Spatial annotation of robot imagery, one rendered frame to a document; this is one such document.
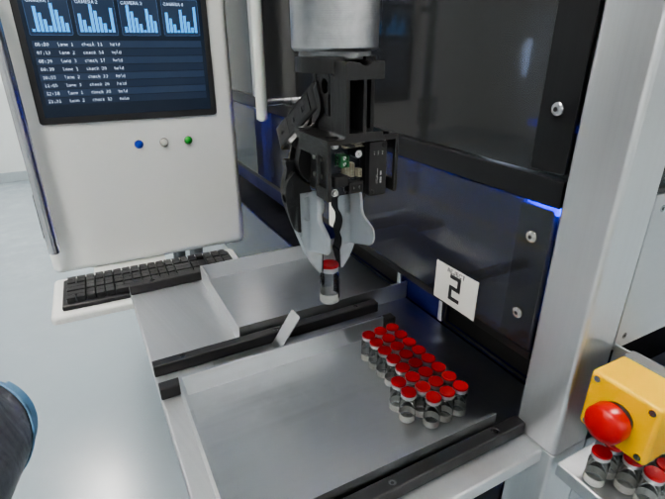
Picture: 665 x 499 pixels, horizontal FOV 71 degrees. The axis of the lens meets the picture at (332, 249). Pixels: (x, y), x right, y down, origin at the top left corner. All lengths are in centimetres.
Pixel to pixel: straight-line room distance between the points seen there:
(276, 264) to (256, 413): 46
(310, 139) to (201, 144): 90
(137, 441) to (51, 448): 30
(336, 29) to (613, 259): 35
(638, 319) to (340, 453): 39
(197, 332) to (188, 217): 55
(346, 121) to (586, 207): 26
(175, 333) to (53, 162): 58
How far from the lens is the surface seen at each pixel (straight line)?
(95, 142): 128
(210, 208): 135
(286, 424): 66
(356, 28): 41
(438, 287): 72
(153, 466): 189
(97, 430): 210
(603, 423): 55
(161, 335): 87
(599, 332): 59
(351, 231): 49
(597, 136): 52
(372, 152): 41
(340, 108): 40
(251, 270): 105
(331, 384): 72
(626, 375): 58
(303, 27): 41
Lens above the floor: 134
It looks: 24 degrees down
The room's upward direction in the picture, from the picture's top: straight up
